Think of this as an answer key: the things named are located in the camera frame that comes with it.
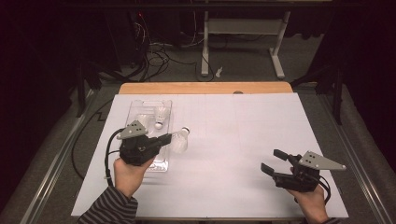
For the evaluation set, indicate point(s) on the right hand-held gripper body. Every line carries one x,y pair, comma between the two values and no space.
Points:
303,180

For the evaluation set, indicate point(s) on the person's right hand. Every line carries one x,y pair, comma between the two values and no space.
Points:
313,203

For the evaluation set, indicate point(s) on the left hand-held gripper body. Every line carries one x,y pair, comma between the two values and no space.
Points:
137,151

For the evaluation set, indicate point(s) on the white table cover sheet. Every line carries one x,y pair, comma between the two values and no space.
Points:
218,186

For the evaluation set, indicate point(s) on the small white floor object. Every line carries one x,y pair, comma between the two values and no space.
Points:
219,72

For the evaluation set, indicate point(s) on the metal floor rail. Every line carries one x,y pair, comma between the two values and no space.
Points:
356,161
60,158

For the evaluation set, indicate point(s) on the black stand leg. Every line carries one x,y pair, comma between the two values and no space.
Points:
81,93
337,99

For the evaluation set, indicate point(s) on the white metal stand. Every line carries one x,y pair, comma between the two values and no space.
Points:
246,26

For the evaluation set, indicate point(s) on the dark computer tower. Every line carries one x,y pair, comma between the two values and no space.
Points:
127,37

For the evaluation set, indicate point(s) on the person's left hand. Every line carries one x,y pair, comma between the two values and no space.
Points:
129,177

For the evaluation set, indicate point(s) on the clear plastic box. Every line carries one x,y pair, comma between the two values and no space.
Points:
149,107

